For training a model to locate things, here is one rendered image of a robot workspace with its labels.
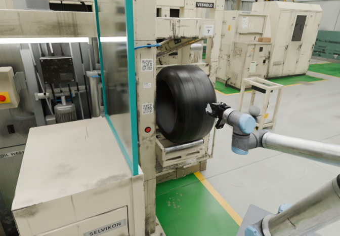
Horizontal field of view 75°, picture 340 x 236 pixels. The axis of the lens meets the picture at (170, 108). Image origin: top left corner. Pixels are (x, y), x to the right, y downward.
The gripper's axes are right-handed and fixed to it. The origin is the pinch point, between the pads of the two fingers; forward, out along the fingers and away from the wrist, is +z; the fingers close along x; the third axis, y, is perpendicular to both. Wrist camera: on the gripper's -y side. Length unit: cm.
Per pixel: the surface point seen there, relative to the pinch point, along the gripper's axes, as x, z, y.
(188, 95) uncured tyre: 11.9, 4.1, 10.0
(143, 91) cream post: 35.9, 19.6, 12.4
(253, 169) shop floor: -122, 68, -117
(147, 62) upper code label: 33.2, 17.5, 31.0
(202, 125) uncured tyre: 2.4, 2.2, -11.2
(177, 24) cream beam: 0, 41, 55
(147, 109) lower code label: 33.7, 21.0, -0.2
